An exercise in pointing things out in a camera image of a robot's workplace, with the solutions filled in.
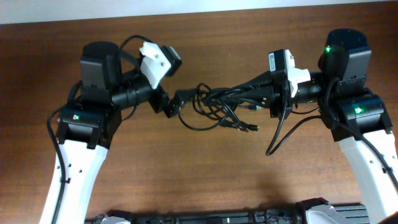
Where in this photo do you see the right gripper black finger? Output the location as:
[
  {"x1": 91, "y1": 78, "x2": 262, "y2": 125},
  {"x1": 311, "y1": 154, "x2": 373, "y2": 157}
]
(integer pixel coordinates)
[
  {"x1": 234, "y1": 90, "x2": 275, "y2": 108},
  {"x1": 231, "y1": 71, "x2": 274, "y2": 92}
]

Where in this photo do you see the black usb cable bundle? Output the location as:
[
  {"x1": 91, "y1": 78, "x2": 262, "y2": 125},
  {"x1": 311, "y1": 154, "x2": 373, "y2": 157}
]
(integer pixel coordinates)
[{"x1": 177, "y1": 82, "x2": 261, "y2": 133}]

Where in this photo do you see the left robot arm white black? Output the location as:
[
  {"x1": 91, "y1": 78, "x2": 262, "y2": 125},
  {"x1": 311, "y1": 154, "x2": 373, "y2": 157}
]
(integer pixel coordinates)
[{"x1": 40, "y1": 40, "x2": 183, "y2": 223}]

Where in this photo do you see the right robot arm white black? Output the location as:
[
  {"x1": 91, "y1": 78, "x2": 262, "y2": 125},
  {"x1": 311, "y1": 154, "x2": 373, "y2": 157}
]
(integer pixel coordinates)
[{"x1": 229, "y1": 28, "x2": 397, "y2": 223}]

